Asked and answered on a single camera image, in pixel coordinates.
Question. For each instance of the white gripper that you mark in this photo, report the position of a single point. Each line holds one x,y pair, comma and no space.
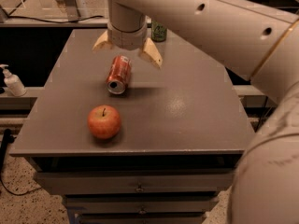
127,39

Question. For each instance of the grey drawer cabinet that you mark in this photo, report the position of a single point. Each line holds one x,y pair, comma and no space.
183,130

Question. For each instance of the white pump bottle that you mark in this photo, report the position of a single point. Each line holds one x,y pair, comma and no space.
12,81

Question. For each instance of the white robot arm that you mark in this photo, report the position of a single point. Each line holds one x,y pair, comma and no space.
260,44

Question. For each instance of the red apple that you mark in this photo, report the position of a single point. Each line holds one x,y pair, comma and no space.
104,121

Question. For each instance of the red coke can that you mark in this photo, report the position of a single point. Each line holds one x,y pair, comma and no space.
119,75

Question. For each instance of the green soda can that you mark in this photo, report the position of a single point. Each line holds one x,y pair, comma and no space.
158,32

